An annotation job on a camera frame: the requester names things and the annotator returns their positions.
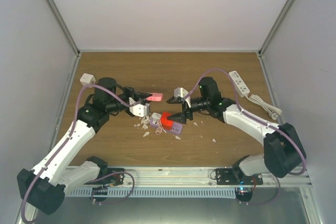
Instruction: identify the purple plug adapter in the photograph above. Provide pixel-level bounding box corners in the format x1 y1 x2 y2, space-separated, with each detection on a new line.
150 119 183 135

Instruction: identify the red plug block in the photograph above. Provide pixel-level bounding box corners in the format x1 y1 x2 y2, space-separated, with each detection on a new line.
160 112 174 130

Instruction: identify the pink cube socket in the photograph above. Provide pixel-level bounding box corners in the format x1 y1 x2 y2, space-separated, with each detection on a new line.
146 93 163 102

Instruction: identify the white cube adapter plug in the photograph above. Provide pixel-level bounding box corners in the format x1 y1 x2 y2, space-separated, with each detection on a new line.
80 73 96 86

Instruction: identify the white power strip cable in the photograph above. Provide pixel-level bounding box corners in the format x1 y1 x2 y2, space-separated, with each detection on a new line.
245 93 284 120

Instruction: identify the white power strip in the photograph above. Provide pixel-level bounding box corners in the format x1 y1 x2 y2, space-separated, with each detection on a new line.
228 70 250 97

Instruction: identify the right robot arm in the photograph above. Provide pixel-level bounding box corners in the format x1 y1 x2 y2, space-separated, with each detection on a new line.
167 77 307 185

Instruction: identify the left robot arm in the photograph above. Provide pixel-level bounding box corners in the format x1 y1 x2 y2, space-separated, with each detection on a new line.
17 78 153 223

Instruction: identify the white USB charger plug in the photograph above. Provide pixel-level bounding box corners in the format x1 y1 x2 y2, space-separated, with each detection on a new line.
152 112 161 125

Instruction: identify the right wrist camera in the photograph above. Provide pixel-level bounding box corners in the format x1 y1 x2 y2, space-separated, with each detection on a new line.
174 87 191 108

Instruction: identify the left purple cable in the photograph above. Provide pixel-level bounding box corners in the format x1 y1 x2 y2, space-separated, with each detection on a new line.
21 83 148 223

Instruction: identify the purple cable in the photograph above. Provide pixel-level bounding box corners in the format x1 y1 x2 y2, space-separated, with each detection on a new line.
183 68 307 206
21 83 148 223

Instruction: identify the aluminium rail frame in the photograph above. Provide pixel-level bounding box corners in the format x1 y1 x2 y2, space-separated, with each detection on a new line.
14 165 321 224

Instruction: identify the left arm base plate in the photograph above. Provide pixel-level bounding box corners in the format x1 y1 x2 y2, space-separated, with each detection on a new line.
87 167 125 186

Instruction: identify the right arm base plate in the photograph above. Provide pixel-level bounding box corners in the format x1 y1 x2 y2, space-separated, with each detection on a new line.
214 168 263 186

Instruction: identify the slotted cable duct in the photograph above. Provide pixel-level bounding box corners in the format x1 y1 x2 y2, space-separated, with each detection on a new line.
65 188 236 199

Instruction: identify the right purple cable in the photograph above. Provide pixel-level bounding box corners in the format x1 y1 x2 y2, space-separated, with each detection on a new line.
183 68 307 206

